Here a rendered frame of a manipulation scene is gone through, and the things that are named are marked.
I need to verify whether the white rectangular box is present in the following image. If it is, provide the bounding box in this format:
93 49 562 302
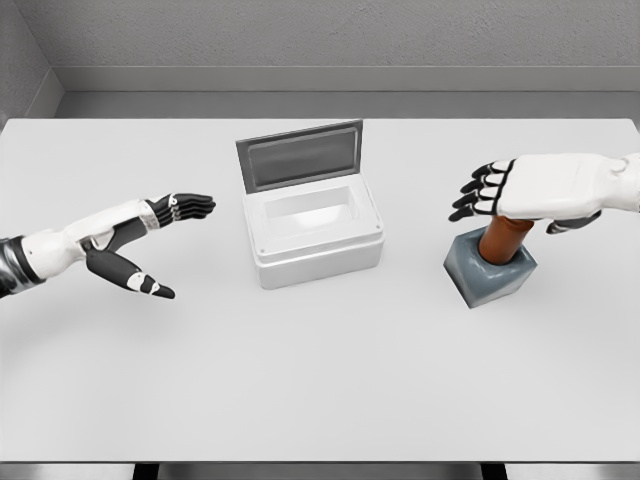
241 180 386 291

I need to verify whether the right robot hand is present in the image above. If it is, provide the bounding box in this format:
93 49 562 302
447 152 615 236

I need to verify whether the grey hinged box lid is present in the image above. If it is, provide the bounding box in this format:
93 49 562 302
234 118 365 197

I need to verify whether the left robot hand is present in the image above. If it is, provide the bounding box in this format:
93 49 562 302
67 191 217 300

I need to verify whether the stamp with brown handle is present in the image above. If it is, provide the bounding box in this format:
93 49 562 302
443 214 539 312

